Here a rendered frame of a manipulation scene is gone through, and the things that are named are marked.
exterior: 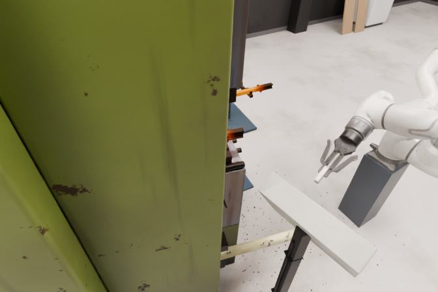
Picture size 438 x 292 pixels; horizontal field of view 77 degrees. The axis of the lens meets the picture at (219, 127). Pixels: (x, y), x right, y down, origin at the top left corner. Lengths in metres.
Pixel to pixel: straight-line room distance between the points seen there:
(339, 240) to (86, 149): 0.67
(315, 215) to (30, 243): 0.70
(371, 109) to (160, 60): 0.85
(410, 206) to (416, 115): 1.72
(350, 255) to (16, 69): 0.83
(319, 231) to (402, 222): 1.82
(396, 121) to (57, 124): 1.02
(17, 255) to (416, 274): 2.22
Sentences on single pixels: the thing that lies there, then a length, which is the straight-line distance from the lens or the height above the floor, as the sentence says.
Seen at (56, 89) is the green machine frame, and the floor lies 1.59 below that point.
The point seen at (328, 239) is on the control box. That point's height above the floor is 1.17.
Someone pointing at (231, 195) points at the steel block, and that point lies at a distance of 1.40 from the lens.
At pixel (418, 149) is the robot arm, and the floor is 0.81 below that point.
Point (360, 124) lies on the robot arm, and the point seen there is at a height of 1.23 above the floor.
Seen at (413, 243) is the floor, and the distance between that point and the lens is 2.56.
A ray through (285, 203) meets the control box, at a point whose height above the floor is 1.17.
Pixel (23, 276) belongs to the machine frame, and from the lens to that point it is 0.88.
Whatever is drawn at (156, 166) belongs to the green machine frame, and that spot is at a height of 1.34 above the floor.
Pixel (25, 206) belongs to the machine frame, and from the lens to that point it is 0.67.
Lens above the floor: 1.86
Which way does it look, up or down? 39 degrees down
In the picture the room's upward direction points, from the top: 2 degrees clockwise
